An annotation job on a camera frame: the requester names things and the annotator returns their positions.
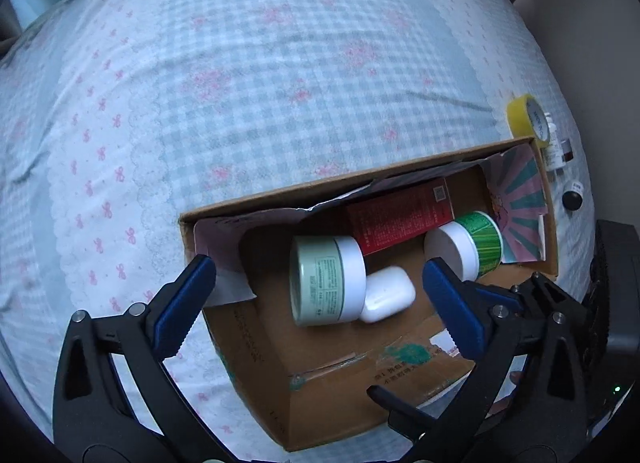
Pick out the green striped white-lid jar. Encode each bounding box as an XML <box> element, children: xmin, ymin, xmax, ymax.
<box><xmin>424</xmin><ymin>210</ymin><xmax>503</xmax><ymax>281</ymax></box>

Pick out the cardboard box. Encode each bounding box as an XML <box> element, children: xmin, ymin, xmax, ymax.
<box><xmin>180</xmin><ymin>138</ymin><xmax>541</xmax><ymax>451</ymax></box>

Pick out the white earbuds case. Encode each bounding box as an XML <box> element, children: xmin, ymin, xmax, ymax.
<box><xmin>359</xmin><ymin>266</ymin><xmax>416</xmax><ymax>323</ymax></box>

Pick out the white pill bottle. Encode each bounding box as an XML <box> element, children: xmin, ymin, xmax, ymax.
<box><xmin>541</xmin><ymin>113</ymin><xmax>564</xmax><ymax>171</ymax></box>

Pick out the pale green cream jar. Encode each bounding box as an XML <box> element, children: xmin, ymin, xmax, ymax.
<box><xmin>290</xmin><ymin>237</ymin><xmax>367</xmax><ymax>327</ymax></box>

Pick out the red carton box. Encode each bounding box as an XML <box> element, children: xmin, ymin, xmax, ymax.
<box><xmin>347</xmin><ymin>178</ymin><xmax>454</xmax><ymax>256</ymax></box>

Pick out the yellow tape roll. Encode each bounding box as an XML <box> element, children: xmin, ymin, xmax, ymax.
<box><xmin>506</xmin><ymin>93</ymin><xmax>550</xmax><ymax>148</ymax></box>

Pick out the red silver small jar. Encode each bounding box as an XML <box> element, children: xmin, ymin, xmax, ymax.
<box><xmin>561</xmin><ymin>138</ymin><xmax>574</xmax><ymax>164</ymax></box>

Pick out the person right hand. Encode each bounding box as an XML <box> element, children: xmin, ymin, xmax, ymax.
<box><xmin>486</xmin><ymin>371</ymin><xmax>522</xmax><ymax>417</ymax></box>

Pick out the blue checkered bed sheet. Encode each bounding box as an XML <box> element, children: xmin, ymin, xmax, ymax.
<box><xmin>1</xmin><ymin>0</ymin><xmax>589</xmax><ymax>435</ymax></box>

